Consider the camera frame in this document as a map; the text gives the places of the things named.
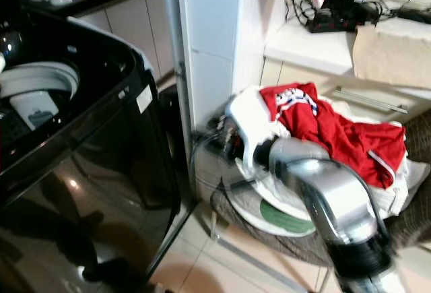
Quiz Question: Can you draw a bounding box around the black top-load washing machine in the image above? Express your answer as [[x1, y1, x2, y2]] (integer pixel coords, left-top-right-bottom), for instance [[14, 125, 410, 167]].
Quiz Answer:
[[0, 0, 186, 293]]

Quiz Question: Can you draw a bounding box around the white garment with green patch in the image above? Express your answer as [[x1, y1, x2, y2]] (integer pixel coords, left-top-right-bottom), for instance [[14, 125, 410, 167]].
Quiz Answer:
[[222, 158, 317, 236]]

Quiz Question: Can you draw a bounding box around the red sports jersey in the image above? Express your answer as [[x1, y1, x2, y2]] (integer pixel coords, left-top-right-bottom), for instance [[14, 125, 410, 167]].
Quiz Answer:
[[259, 82, 408, 189]]

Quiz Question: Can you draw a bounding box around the white kitchen cabinet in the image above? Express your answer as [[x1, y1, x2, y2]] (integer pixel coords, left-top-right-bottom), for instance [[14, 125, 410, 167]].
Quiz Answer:
[[74, 0, 172, 82]]

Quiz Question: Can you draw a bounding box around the black power strip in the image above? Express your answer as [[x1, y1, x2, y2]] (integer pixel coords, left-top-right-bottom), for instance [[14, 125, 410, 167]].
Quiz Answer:
[[306, 7, 371, 34]]

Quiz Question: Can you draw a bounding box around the beige cloth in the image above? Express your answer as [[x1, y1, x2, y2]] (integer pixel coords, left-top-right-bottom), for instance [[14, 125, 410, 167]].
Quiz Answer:
[[352, 24, 431, 90]]

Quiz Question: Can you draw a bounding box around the silver drawer handle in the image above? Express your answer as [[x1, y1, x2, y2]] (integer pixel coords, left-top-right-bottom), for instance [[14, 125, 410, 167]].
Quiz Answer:
[[333, 86, 411, 113]]

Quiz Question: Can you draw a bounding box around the black power cable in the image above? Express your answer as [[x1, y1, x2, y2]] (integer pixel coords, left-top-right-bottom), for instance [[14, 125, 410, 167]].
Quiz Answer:
[[286, 0, 317, 23]]

